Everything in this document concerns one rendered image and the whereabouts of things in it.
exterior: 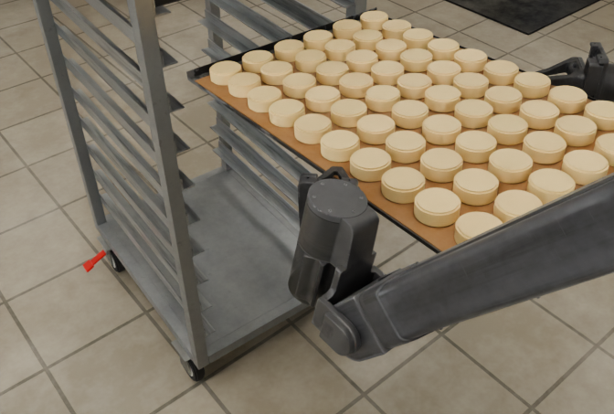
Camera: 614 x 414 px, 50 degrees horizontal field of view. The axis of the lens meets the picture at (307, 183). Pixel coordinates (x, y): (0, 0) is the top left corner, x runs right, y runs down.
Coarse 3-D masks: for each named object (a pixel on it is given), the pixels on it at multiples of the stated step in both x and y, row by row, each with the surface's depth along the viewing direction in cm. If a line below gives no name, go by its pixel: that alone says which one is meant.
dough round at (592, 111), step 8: (592, 104) 87; (600, 104) 87; (608, 104) 87; (584, 112) 87; (592, 112) 85; (600, 112) 85; (608, 112) 85; (592, 120) 85; (600, 120) 84; (608, 120) 84; (600, 128) 85; (608, 128) 85
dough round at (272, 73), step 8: (264, 64) 102; (272, 64) 102; (280, 64) 102; (288, 64) 102; (264, 72) 100; (272, 72) 100; (280, 72) 100; (288, 72) 100; (264, 80) 101; (272, 80) 100; (280, 80) 100
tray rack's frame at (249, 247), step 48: (48, 48) 160; (144, 96) 186; (96, 192) 190; (192, 192) 209; (240, 192) 209; (144, 240) 192; (240, 240) 192; (288, 240) 192; (144, 288) 177; (240, 288) 177; (288, 288) 177; (240, 336) 165
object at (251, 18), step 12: (216, 0) 174; (228, 0) 171; (228, 12) 168; (240, 12) 168; (252, 12) 163; (252, 24) 163; (264, 24) 160; (264, 36) 158; (276, 36) 158; (288, 36) 154
